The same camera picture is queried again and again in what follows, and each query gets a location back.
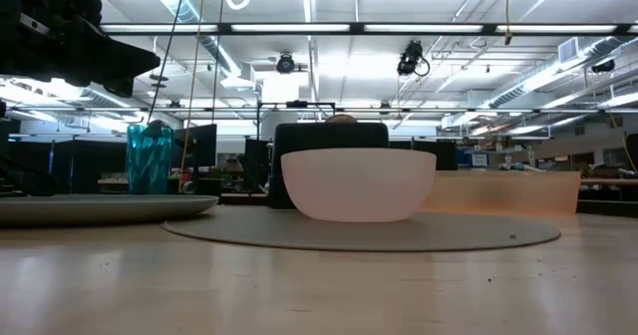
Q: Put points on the black round ceiling device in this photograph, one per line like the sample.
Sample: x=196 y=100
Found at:
x=285 y=64

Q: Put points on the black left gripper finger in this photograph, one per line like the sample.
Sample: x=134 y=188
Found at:
x=119 y=88
x=114 y=61

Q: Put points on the person's head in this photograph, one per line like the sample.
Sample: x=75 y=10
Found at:
x=341 y=119

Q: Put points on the grey round plate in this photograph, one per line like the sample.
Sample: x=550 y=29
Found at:
x=99 y=208

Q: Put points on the black computer monitor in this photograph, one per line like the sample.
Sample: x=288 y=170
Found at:
x=256 y=163
x=203 y=145
x=443 y=155

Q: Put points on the grey round placemat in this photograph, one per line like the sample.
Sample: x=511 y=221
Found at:
x=349 y=235

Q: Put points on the pale pink bowl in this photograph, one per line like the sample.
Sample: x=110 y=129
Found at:
x=359 y=185

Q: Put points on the black overhead camera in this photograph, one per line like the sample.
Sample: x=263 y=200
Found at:
x=410 y=58

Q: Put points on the black bar with light strips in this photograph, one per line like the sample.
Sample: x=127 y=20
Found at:
x=224 y=28

